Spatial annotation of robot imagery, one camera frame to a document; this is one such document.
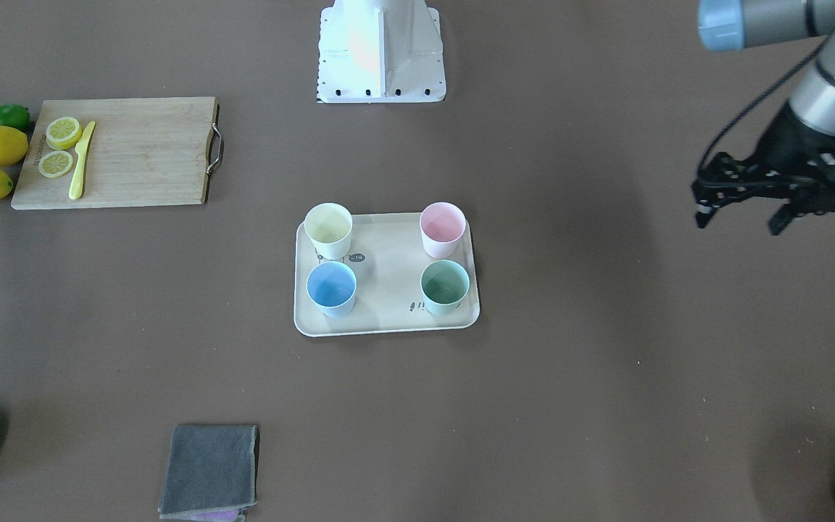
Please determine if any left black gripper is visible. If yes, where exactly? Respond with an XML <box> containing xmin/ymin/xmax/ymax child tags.
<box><xmin>691</xmin><ymin>105</ymin><xmax>835</xmax><ymax>236</ymax></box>

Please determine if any pink cup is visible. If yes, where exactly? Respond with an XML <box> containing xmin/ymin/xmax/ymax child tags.
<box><xmin>420</xmin><ymin>202</ymin><xmax>467</xmax><ymax>259</ymax></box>

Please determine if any green cup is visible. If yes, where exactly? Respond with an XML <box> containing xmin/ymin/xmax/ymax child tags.
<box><xmin>420</xmin><ymin>259</ymin><xmax>470</xmax><ymax>316</ymax></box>

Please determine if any cream yellow cup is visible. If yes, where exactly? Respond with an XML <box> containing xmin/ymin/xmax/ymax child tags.
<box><xmin>304</xmin><ymin>202</ymin><xmax>352</xmax><ymax>260</ymax></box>

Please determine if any blue cup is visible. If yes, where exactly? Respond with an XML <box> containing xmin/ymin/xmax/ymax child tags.
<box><xmin>306</xmin><ymin>261</ymin><xmax>357</xmax><ymax>318</ymax></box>

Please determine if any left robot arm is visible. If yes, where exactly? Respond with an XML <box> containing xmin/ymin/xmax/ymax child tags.
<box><xmin>691</xmin><ymin>1</ymin><xmax>835</xmax><ymax>235</ymax></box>

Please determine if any cream rabbit tray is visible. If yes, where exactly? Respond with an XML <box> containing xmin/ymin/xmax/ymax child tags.
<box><xmin>293</xmin><ymin>212</ymin><xmax>481</xmax><ymax>337</ymax></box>

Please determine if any grey folded cloth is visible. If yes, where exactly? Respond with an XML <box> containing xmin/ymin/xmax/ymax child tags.
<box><xmin>158</xmin><ymin>424</ymin><xmax>258</xmax><ymax>521</ymax></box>

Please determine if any wooden cutting board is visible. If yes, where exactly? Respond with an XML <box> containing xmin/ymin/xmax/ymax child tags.
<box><xmin>11</xmin><ymin>96</ymin><xmax>223</xmax><ymax>210</ymax></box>

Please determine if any yellow plastic knife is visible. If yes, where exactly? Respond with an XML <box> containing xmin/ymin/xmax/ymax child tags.
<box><xmin>67</xmin><ymin>121</ymin><xmax>96</xmax><ymax>199</ymax></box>

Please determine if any lemon half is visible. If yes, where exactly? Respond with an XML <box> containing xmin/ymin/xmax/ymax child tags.
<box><xmin>44</xmin><ymin>117</ymin><xmax>83</xmax><ymax>151</ymax></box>
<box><xmin>37</xmin><ymin>151</ymin><xmax>74</xmax><ymax>178</ymax></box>

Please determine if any green lime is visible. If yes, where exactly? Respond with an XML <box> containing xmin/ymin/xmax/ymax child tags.
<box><xmin>0</xmin><ymin>104</ymin><xmax>30</xmax><ymax>132</ymax></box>

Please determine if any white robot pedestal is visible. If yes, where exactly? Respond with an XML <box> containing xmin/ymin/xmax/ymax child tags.
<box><xmin>316</xmin><ymin>1</ymin><xmax>447</xmax><ymax>104</ymax></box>

